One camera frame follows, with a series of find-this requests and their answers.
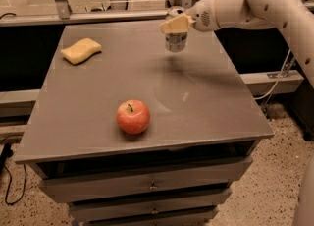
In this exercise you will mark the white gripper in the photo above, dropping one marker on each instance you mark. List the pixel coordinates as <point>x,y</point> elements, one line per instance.
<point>203,15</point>

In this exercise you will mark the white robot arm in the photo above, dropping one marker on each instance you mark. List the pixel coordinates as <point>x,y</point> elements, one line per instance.
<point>278,189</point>

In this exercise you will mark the yellow sponge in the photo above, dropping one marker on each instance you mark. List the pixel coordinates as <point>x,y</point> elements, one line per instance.
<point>81,51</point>

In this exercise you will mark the grey drawer cabinet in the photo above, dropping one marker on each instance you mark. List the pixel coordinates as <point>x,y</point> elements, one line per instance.
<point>203,125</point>

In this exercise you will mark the metal frame rail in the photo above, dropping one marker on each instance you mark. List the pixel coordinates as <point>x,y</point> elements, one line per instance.
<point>98,13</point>

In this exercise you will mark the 7up soda can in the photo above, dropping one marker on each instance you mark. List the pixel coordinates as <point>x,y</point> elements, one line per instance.
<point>175,42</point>

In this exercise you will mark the red apple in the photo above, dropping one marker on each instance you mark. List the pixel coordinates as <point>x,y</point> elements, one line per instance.
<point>133,117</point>

